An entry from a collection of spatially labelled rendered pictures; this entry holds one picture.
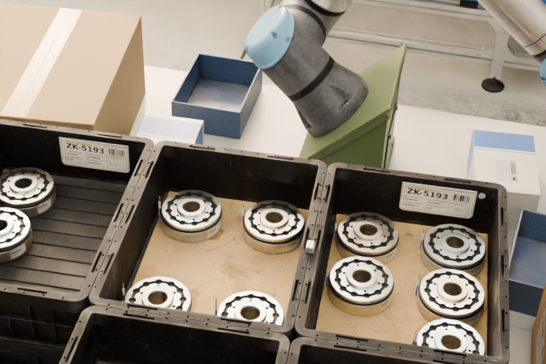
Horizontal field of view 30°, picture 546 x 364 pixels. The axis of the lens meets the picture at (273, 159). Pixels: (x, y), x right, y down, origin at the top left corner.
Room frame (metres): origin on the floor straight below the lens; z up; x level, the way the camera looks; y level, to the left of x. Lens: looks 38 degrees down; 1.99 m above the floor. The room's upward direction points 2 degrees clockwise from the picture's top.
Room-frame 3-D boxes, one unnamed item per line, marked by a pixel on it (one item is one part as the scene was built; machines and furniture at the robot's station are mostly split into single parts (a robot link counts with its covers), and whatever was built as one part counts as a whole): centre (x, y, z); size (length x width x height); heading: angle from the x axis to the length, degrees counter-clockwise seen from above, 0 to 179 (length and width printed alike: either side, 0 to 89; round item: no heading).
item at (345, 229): (1.26, -0.16, 0.86); 0.10 x 0.10 x 0.01
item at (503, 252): (1.14, -0.21, 0.92); 0.40 x 0.30 x 0.02; 172
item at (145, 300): (1.09, 0.17, 0.86); 0.05 x 0.05 x 0.01
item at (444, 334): (1.02, -0.27, 0.86); 0.05 x 0.05 x 0.01
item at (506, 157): (1.57, -0.45, 0.74); 0.20 x 0.12 x 0.09; 174
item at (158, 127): (1.57, 0.22, 0.74); 0.20 x 0.12 x 0.09; 171
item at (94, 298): (1.19, 0.08, 0.92); 0.40 x 0.30 x 0.02; 172
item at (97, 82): (1.69, 0.46, 0.80); 0.40 x 0.30 x 0.20; 175
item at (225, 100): (1.83, 0.12, 0.74); 0.20 x 0.15 x 0.07; 168
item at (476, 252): (1.24, -0.30, 0.86); 0.10 x 0.10 x 0.01
